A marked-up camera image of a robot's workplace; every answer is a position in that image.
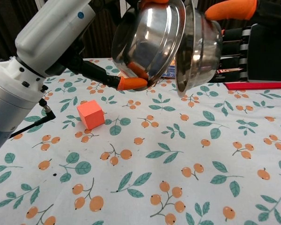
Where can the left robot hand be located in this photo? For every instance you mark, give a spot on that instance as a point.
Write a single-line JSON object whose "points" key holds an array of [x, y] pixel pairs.
{"points": [[53, 32]]}

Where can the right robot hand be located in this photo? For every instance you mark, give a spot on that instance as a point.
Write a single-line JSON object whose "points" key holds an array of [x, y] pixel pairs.
{"points": [[267, 51]]}

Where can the steel bowl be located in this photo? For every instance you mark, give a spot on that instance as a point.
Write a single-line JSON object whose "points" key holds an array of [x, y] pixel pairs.
{"points": [[201, 54], [150, 39]]}

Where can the floral fruit print tablecloth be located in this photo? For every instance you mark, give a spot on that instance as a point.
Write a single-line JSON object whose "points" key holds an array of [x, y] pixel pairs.
{"points": [[154, 152]]}

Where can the red book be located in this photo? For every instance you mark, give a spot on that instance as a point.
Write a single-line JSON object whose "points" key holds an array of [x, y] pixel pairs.
{"points": [[255, 85]]}

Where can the orange cube block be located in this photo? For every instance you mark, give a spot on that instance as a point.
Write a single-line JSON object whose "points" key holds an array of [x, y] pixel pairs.
{"points": [[90, 114]]}

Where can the blue orange food box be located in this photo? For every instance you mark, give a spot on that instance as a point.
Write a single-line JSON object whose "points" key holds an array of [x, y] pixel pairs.
{"points": [[169, 73]]}

